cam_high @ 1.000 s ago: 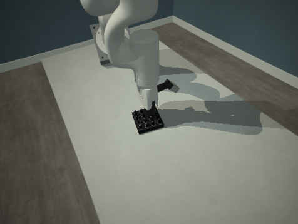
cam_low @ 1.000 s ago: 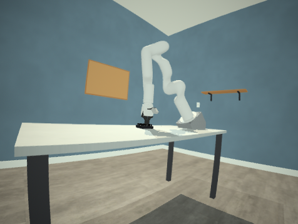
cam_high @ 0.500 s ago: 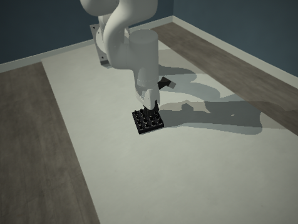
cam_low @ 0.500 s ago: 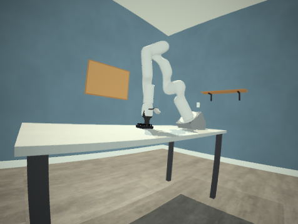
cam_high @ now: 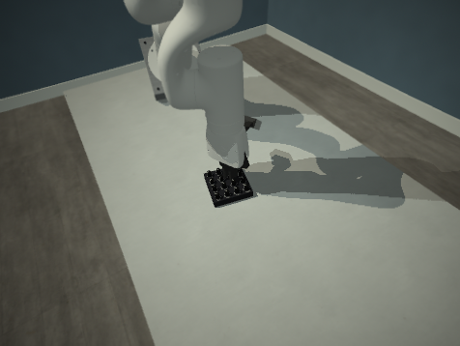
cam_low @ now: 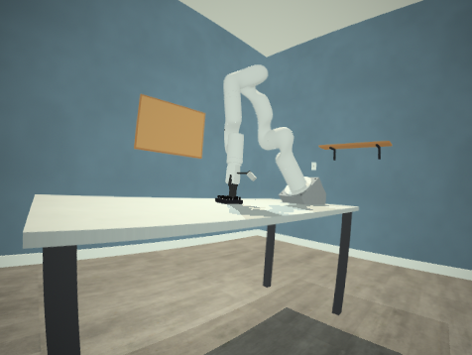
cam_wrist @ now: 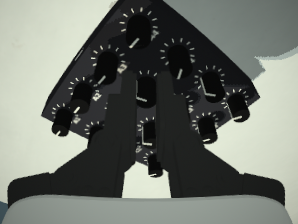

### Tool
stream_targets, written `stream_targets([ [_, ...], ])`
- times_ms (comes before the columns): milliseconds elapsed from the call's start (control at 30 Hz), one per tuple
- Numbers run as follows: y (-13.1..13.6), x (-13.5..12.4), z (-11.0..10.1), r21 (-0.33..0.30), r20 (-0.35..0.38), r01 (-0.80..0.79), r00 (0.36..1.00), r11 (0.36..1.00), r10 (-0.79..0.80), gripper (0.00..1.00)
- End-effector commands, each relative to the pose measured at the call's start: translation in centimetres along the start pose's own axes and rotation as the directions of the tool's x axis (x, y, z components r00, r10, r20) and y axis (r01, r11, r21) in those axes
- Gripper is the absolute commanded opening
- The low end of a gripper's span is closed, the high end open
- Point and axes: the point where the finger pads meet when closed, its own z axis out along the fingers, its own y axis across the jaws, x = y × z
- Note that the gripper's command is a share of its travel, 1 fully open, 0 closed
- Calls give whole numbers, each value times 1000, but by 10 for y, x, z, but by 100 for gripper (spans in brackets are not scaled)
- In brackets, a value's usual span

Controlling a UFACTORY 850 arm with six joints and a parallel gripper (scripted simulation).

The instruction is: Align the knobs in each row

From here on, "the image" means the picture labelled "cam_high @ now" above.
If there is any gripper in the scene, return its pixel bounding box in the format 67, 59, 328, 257
206, 125, 249, 181

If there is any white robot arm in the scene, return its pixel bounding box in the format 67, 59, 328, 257
124, 0, 262, 134

